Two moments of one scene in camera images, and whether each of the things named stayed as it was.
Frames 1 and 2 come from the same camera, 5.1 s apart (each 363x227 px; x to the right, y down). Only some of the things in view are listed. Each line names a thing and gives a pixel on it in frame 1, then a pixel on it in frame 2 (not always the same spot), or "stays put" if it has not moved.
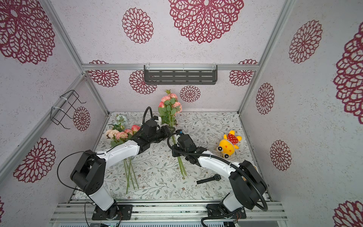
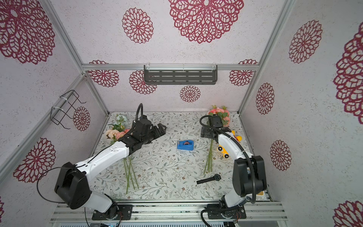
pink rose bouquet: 169,107 → 225,115
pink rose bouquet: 120,132 stays put
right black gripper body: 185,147 → 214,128
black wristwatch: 216,177 stays put
